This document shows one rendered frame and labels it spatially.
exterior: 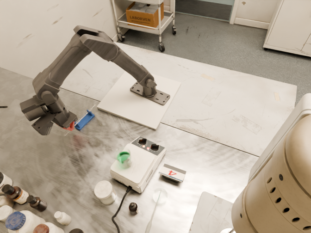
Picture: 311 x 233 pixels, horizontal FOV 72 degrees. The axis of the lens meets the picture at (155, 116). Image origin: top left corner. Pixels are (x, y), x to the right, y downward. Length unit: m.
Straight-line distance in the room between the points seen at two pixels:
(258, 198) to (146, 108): 0.78
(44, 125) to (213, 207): 0.66
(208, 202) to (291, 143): 0.61
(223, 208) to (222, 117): 0.40
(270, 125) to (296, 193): 0.84
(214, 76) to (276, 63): 1.88
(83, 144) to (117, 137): 0.14
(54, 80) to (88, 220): 0.48
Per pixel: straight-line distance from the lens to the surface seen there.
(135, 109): 1.00
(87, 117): 1.04
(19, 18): 2.16
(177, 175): 0.81
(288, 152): 0.22
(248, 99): 1.12
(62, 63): 0.76
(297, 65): 3.09
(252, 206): 0.31
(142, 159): 0.77
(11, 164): 1.06
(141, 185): 0.76
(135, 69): 0.89
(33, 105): 0.84
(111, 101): 1.05
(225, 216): 0.81
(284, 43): 3.09
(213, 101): 1.07
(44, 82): 0.78
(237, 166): 0.90
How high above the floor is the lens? 1.67
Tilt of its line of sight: 51 degrees down
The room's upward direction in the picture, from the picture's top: 4 degrees counter-clockwise
